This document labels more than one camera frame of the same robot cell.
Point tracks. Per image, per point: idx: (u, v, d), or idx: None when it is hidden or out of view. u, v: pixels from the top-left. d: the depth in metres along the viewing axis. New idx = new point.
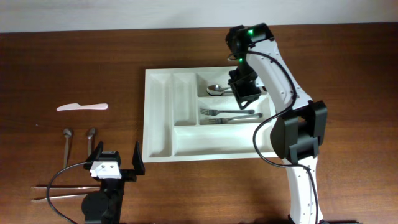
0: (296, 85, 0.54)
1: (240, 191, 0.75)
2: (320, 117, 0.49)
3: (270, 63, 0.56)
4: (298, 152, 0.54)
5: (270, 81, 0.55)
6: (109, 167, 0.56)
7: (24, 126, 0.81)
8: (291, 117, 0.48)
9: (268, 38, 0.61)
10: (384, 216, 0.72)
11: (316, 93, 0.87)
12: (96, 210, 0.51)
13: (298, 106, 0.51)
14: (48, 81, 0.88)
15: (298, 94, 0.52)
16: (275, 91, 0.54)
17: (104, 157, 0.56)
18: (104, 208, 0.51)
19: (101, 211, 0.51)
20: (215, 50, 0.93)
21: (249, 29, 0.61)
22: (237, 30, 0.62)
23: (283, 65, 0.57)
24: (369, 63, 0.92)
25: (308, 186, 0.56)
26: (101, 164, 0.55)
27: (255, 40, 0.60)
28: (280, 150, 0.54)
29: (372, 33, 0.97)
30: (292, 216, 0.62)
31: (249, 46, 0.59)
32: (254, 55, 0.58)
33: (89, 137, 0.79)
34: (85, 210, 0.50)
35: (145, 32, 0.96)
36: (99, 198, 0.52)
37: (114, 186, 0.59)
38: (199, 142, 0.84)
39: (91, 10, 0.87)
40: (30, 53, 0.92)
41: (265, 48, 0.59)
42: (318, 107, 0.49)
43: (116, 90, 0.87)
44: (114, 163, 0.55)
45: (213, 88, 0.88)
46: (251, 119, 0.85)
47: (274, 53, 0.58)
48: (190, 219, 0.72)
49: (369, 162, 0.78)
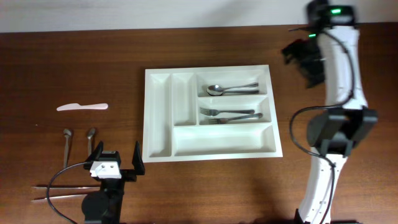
0: (359, 86, 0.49)
1: (240, 190, 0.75)
2: (367, 126, 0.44)
3: (341, 53, 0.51)
4: (329, 147, 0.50)
5: (333, 71, 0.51)
6: (109, 167, 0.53)
7: (25, 127, 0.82)
8: (337, 115, 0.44)
9: (351, 24, 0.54)
10: (387, 216, 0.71)
11: (317, 93, 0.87)
12: (97, 210, 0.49)
13: (351, 107, 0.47)
14: (49, 82, 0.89)
15: (356, 95, 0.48)
16: (334, 84, 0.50)
17: (104, 157, 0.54)
18: (104, 208, 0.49)
19: (101, 211, 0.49)
20: (214, 50, 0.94)
21: (333, 8, 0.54)
22: (318, 6, 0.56)
23: (355, 60, 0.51)
24: (370, 63, 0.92)
25: (329, 183, 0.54)
26: (101, 164, 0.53)
27: (336, 20, 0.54)
28: (313, 138, 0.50)
29: (373, 32, 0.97)
30: (301, 211, 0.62)
31: (329, 26, 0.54)
32: (327, 39, 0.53)
33: (89, 138, 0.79)
34: (85, 210, 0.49)
35: (146, 32, 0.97)
36: (98, 197, 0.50)
37: (114, 186, 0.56)
38: (200, 142, 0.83)
39: (91, 10, 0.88)
40: (32, 55, 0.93)
41: (345, 34, 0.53)
42: (369, 115, 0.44)
43: (116, 90, 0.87)
44: (114, 163, 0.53)
45: (213, 88, 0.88)
46: (251, 119, 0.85)
47: (351, 44, 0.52)
48: (189, 219, 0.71)
49: (370, 161, 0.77)
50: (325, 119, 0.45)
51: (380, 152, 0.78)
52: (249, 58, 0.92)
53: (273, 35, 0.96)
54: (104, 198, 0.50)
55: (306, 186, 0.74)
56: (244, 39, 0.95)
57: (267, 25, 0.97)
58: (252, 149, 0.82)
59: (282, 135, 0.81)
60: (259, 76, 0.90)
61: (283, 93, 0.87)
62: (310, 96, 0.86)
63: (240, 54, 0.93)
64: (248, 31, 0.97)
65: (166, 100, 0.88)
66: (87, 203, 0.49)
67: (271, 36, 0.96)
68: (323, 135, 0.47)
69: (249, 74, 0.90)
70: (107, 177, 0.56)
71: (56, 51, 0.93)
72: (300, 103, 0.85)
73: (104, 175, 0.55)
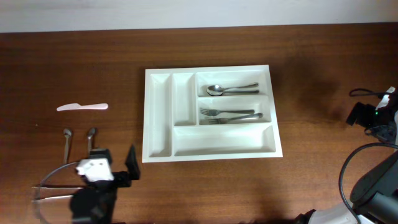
0: None
1: (240, 190, 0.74)
2: None
3: None
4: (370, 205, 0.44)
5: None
6: (98, 165, 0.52)
7: (25, 127, 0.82)
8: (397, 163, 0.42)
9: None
10: None
11: (317, 93, 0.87)
12: (85, 206, 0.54)
13: None
14: (48, 81, 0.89)
15: None
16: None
17: (94, 155, 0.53)
18: (92, 203, 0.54)
19: (89, 208, 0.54)
20: (215, 50, 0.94)
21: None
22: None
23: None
24: (370, 63, 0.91)
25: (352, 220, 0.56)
26: (89, 161, 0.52)
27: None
28: (361, 186, 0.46)
29: (374, 32, 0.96)
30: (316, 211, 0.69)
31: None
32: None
33: (89, 138, 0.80)
34: (75, 207, 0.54)
35: (147, 32, 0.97)
36: (87, 195, 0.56)
37: (106, 190, 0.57)
38: (201, 142, 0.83)
39: (91, 10, 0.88)
40: (33, 55, 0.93)
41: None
42: None
43: (117, 90, 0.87)
44: (102, 161, 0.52)
45: (213, 88, 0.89)
46: (251, 119, 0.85)
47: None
48: (190, 219, 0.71)
49: (371, 162, 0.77)
50: (385, 165, 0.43)
51: (380, 152, 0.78)
52: (249, 58, 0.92)
53: (273, 35, 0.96)
54: (93, 196, 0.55)
55: (306, 186, 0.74)
56: (244, 39, 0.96)
57: (267, 25, 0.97)
58: (252, 149, 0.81)
59: (282, 135, 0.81)
60: (259, 76, 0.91)
61: (283, 93, 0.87)
62: (310, 96, 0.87)
63: (240, 54, 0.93)
64: (248, 31, 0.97)
65: (166, 100, 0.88)
66: (76, 202, 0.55)
67: (270, 36, 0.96)
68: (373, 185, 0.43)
69: (249, 73, 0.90)
70: (95, 177, 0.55)
71: (56, 52, 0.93)
72: (300, 104, 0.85)
73: (94, 173, 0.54)
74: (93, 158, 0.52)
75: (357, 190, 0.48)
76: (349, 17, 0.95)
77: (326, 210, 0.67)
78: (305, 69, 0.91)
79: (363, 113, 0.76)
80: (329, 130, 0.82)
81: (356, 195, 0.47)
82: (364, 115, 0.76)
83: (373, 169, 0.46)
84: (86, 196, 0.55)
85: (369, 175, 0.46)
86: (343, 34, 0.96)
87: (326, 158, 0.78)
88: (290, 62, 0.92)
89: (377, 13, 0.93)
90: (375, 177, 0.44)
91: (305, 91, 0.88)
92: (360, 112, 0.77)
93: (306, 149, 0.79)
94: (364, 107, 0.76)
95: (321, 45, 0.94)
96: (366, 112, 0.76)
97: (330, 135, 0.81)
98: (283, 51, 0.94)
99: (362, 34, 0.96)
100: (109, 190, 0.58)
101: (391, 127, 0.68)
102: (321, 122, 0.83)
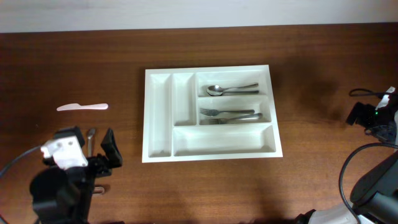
0: None
1: (240, 190, 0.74)
2: None
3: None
4: (371, 205, 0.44)
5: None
6: (67, 144, 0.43)
7: (25, 127, 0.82)
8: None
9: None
10: None
11: (317, 93, 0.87)
12: (50, 190, 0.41)
13: None
14: (48, 82, 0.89)
15: None
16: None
17: (58, 134, 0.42)
18: (59, 186, 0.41)
19: (55, 190, 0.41)
20: (215, 50, 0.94)
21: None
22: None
23: None
24: (370, 63, 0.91)
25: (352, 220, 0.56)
26: (56, 141, 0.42)
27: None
28: (362, 186, 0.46)
29: (374, 32, 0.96)
30: (316, 211, 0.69)
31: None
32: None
33: (89, 138, 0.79)
34: (35, 190, 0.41)
35: (147, 32, 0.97)
36: (55, 175, 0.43)
37: (75, 176, 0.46)
38: (201, 142, 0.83)
39: (91, 10, 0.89)
40: (33, 55, 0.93)
41: None
42: None
43: (117, 90, 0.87)
44: (73, 139, 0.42)
45: (213, 88, 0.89)
46: (251, 119, 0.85)
47: None
48: (190, 220, 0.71)
49: (371, 161, 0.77)
50: (387, 165, 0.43)
51: (380, 152, 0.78)
52: (249, 58, 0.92)
53: (274, 35, 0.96)
54: (58, 178, 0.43)
55: (306, 186, 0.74)
56: (244, 39, 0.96)
57: (267, 25, 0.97)
58: (252, 149, 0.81)
59: (282, 135, 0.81)
60: (259, 76, 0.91)
61: (283, 93, 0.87)
62: (310, 96, 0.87)
63: (240, 54, 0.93)
64: (248, 31, 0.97)
65: (167, 100, 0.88)
66: (40, 186, 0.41)
67: (270, 36, 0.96)
68: (374, 186, 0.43)
69: (249, 73, 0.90)
70: (67, 161, 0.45)
71: (56, 52, 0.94)
72: (300, 104, 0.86)
73: (61, 157, 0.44)
74: (59, 137, 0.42)
75: (357, 190, 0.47)
76: (349, 17, 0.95)
77: (326, 210, 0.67)
78: (305, 69, 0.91)
79: (363, 113, 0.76)
80: (329, 130, 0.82)
81: (357, 195, 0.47)
82: (364, 116, 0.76)
83: (374, 168, 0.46)
84: (51, 178, 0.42)
85: (370, 175, 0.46)
86: (343, 34, 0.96)
87: (326, 158, 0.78)
88: (290, 62, 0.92)
89: (377, 14, 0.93)
90: (376, 177, 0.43)
91: (305, 91, 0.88)
92: (360, 112, 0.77)
93: (306, 149, 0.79)
94: (364, 106, 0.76)
95: (321, 45, 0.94)
96: (367, 112, 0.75)
97: (330, 135, 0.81)
98: (283, 51, 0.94)
99: (362, 34, 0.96)
100: (87, 176, 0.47)
101: (390, 127, 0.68)
102: (321, 122, 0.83)
